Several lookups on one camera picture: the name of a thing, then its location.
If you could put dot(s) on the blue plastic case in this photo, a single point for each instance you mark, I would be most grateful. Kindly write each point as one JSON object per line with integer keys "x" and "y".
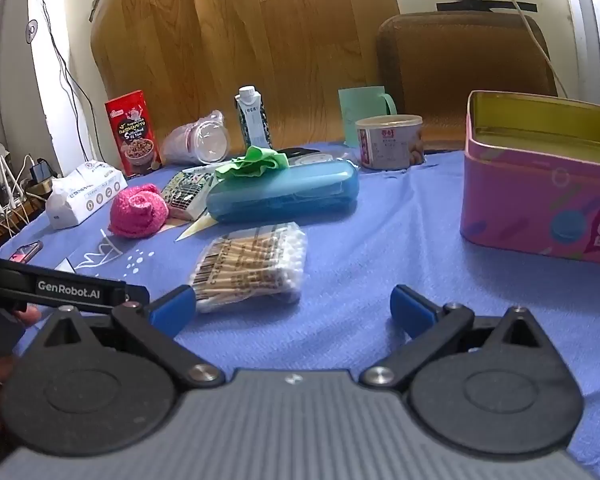
{"x": 280, "y": 195}

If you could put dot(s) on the wooden board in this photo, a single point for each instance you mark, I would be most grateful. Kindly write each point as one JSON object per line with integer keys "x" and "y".
{"x": 230, "y": 35}

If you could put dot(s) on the black charger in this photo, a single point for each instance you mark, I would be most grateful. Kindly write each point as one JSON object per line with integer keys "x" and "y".
{"x": 41, "y": 170}

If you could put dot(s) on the pink knitted item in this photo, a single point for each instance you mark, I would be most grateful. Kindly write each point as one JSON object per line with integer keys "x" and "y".
{"x": 135, "y": 212}

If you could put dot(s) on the can with plastic lid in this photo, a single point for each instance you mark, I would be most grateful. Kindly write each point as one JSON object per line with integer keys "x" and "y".
{"x": 387, "y": 145}

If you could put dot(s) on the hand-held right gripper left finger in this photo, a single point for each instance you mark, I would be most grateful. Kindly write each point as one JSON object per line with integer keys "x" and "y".
{"x": 172, "y": 305}

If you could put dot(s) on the black oval object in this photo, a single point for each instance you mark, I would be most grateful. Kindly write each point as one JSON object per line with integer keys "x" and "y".
{"x": 300, "y": 151}

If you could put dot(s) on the white tissue pack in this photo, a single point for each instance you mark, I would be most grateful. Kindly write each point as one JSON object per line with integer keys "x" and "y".
{"x": 85, "y": 195}

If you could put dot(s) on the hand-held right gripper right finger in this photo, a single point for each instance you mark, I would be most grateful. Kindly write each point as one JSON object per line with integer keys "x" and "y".
{"x": 412, "y": 310}

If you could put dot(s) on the blue printed tablecloth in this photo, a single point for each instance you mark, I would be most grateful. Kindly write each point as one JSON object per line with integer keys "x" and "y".
{"x": 355, "y": 250}

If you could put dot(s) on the green cloth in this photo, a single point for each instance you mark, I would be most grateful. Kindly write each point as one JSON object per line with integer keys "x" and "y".
{"x": 252, "y": 162}

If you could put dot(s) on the smartphone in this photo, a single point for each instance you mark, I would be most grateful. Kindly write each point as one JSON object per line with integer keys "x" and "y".
{"x": 27, "y": 250}

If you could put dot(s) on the pale yellow paper piece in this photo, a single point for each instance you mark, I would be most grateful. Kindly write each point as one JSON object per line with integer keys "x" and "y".
{"x": 197, "y": 227}

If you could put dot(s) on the round wall hook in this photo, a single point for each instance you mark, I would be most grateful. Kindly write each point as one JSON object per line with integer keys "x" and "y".
{"x": 31, "y": 31}

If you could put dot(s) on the red snack box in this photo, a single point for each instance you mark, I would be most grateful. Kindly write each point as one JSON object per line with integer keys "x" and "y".
{"x": 132, "y": 135}

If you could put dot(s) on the wrapped plastic cup stack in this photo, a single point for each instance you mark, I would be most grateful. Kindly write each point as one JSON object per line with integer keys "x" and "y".
{"x": 195, "y": 140}

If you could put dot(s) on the cotton swab pack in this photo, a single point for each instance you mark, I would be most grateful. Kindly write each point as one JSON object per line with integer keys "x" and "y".
{"x": 250, "y": 265}

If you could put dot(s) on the white drink carton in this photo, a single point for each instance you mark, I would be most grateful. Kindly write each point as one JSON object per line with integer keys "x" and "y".
{"x": 252, "y": 120}

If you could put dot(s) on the pink tin box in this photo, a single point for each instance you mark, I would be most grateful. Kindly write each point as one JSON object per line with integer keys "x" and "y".
{"x": 530, "y": 200}

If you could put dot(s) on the clear box with label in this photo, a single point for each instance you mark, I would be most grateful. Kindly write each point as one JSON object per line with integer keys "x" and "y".
{"x": 312, "y": 160}

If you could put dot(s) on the green plastic cup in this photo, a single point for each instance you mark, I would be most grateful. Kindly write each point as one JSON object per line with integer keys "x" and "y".
{"x": 355, "y": 105}

